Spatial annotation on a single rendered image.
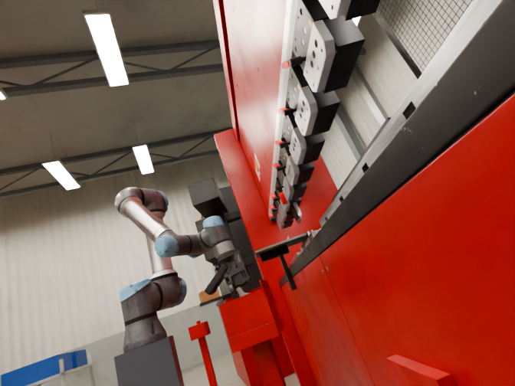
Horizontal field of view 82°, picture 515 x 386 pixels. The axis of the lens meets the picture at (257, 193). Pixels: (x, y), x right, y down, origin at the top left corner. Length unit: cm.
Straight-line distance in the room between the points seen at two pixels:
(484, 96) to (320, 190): 235
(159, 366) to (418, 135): 106
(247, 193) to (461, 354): 223
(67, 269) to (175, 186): 348
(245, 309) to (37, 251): 865
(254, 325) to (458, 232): 80
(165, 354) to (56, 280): 803
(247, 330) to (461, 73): 91
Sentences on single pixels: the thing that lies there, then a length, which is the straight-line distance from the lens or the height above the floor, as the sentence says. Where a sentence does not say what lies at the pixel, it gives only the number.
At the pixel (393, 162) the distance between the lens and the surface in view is 36.
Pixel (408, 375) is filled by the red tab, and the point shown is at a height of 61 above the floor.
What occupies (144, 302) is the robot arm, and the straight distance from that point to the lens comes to 123.
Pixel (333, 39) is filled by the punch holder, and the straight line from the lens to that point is 70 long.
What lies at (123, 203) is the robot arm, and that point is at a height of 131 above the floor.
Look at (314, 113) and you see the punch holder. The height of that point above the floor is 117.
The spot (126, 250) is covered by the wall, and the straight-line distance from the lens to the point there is 878.
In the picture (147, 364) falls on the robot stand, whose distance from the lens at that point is 119.
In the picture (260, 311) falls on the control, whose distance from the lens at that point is 102.
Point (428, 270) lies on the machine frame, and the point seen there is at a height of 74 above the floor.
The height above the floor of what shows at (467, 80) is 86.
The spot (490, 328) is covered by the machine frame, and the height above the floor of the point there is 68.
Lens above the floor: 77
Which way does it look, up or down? 20 degrees up
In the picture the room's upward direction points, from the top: 21 degrees counter-clockwise
